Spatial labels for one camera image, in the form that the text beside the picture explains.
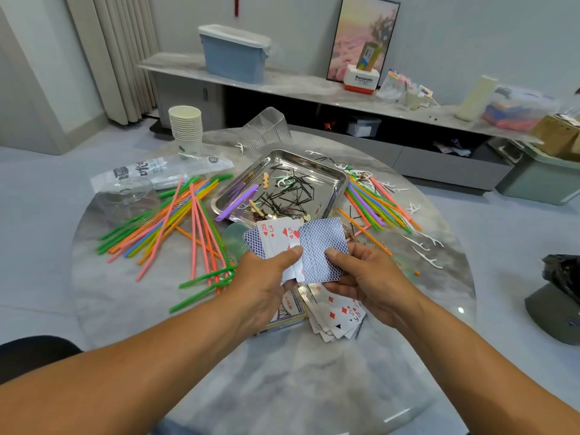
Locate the pile of colourful straws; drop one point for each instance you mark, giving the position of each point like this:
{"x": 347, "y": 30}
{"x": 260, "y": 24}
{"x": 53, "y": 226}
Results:
{"x": 163, "y": 226}

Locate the clear printed plastic bag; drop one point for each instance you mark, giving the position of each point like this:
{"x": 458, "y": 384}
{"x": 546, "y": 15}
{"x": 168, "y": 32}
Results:
{"x": 157, "y": 174}

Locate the trash bin with black bag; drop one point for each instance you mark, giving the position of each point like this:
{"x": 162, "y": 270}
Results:
{"x": 557, "y": 301}

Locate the red gold wall hanging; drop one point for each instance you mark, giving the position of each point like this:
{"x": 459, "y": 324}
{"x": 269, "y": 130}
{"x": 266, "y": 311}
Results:
{"x": 237, "y": 2}

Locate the blue storage box white lid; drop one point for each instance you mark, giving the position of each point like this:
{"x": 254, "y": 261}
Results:
{"x": 235, "y": 55}

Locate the group of white paper cups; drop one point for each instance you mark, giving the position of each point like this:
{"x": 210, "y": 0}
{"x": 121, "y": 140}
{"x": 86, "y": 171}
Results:
{"x": 186, "y": 128}

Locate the colourful matchbox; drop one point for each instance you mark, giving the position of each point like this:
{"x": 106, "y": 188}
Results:
{"x": 292, "y": 310}

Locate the person's right forearm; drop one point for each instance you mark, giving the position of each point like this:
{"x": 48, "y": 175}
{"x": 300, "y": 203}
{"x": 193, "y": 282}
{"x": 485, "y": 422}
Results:
{"x": 489, "y": 376}

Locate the small colourful box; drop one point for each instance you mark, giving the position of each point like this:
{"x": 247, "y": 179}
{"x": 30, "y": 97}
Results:
{"x": 368, "y": 55}

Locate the white and red small box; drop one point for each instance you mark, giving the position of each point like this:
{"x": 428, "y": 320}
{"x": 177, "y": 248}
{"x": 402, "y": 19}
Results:
{"x": 361, "y": 79}

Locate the clear ribbed organizer box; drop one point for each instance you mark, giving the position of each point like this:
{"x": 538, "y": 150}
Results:
{"x": 267, "y": 127}

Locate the colourful small packet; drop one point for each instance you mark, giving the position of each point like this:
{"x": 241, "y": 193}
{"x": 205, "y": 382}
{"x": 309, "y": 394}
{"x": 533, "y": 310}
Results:
{"x": 426, "y": 91}

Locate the person's left hand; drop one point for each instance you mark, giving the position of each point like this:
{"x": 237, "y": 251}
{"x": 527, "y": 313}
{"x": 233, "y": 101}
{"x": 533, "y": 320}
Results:
{"x": 258, "y": 292}

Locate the pile of playing cards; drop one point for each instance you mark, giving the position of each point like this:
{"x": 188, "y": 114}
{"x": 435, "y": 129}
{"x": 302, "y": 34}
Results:
{"x": 317, "y": 240}

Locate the metal tray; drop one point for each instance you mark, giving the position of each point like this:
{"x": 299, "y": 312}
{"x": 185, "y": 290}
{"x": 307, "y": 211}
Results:
{"x": 322, "y": 165}

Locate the cream paper roll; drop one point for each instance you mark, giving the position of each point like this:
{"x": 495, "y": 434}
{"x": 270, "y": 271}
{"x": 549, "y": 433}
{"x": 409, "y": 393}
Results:
{"x": 477, "y": 98}

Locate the beige curtain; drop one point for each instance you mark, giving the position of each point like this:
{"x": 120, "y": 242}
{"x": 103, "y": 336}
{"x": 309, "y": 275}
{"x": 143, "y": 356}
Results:
{"x": 110, "y": 54}

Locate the person's left forearm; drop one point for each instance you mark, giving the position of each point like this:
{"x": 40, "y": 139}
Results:
{"x": 109, "y": 380}

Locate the loose papers in cabinet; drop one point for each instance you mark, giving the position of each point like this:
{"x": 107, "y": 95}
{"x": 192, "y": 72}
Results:
{"x": 455, "y": 147}

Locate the clear storage box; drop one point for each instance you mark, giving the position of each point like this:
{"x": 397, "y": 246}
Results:
{"x": 518, "y": 109}

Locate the white floss pick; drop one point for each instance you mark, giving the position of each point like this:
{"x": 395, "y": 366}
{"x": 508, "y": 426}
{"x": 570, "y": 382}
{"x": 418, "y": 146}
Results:
{"x": 241, "y": 147}
{"x": 428, "y": 260}
{"x": 417, "y": 240}

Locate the cardboard box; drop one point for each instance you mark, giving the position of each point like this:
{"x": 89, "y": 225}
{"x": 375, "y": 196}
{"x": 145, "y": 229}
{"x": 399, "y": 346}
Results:
{"x": 556, "y": 137}

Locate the white box in cabinet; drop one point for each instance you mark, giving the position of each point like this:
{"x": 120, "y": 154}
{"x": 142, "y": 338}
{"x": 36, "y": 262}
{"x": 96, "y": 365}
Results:
{"x": 365, "y": 128}

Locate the grey green storage bin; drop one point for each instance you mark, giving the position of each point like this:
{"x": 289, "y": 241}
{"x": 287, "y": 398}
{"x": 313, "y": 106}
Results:
{"x": 544, "y": 179}

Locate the person's right hand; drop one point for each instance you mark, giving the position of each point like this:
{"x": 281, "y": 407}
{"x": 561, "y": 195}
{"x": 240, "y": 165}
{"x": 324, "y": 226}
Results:
{"x": 381, "y": 285}

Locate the grey cabinet with marble top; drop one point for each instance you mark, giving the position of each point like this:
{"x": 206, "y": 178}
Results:
{"x": 290, "y": 82}

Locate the clear bag of snacks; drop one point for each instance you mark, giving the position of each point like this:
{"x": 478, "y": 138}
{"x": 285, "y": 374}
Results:
{"x": 393, "y": 86}

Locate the translucent green plastic cup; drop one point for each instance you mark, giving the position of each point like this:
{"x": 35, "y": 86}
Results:
{"x": 237, "y": 240}

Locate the pile of floss picks and clips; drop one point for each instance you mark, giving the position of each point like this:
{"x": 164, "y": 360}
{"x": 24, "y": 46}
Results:
{"x": 288, "y": 194}

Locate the framed pink picture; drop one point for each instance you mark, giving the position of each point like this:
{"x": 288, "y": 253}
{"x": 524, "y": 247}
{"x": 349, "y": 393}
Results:
{"x": 349, "y": 36}

